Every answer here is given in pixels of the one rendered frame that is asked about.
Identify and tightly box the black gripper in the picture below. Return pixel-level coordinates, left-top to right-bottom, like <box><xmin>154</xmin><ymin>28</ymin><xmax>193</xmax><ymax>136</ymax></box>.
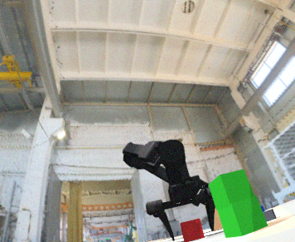
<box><xmin>146</xmin><ymin>172</ymin><xmax>215</xmax><ymax>241</ymax></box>

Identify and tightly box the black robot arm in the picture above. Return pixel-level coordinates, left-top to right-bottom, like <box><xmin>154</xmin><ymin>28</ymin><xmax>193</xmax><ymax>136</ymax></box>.
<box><xmin>123</xmin><ymin>139</ymin><xmax>210</xmax><ymax>201</ymax></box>

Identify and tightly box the green block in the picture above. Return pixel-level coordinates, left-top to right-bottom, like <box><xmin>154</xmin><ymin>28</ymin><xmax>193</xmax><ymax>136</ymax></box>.
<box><xmin>209</xmin><ymin>169</ymin><xmax>254</xmax><ymax>210</ymax></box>
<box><xmin>217</xmin><ymin>196</ymin><xmax>268</xmax><ymax>238</ymax></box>

